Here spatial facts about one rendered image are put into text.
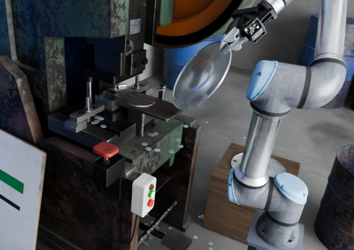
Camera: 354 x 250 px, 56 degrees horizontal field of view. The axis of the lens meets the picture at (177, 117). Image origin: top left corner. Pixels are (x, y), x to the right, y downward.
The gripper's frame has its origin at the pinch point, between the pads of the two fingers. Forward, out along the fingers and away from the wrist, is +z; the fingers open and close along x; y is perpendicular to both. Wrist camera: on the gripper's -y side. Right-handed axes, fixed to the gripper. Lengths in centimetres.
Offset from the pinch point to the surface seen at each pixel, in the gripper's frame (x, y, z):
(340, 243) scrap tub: 121, 21, 14
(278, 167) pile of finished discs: 87, -13, 10
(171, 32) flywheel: 0.7, -41.2, 5.6
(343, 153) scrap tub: 106, -7, -21
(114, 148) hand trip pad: -9, 15, 49
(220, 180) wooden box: 63, -12, 37
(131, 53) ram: -16.0, -15.1, 25.0
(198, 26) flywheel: 2.8, -31.4, -3.9
